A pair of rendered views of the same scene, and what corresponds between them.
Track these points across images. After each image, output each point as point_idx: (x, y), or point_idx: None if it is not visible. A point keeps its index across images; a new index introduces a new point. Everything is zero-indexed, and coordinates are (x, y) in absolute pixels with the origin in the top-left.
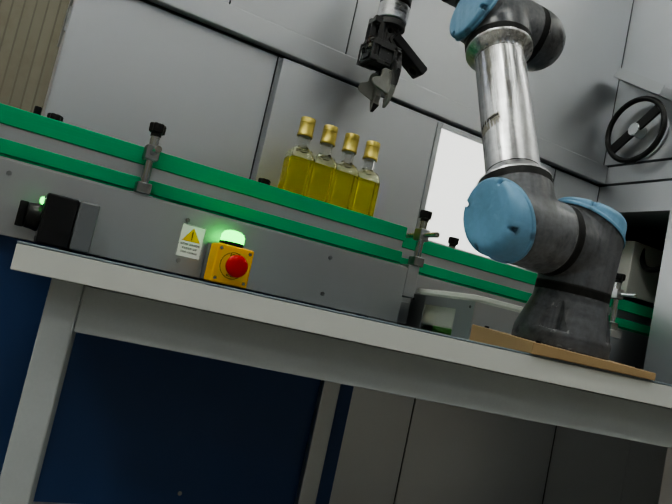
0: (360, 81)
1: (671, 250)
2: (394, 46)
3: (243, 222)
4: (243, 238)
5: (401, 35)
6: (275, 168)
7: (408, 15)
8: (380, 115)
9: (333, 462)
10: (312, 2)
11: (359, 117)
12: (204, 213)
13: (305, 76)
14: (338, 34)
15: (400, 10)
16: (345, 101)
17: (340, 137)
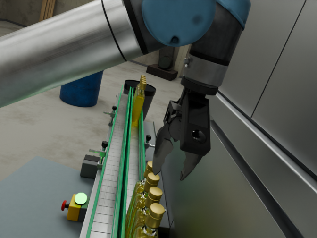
0: (238, 149)
1: None
2: (172, 110)
3: (91, 196)
4: (76, 199)
5: (187, 96)
6: (179, 197)
7: (196, 68)
8: (236, 199)
9: None
10: (245, 67)
11: (221, 189)
12: (94, 183)
13: None
14: (252, 95)
15: (187, 65)
16: (218, 166)
17: (205, 199)
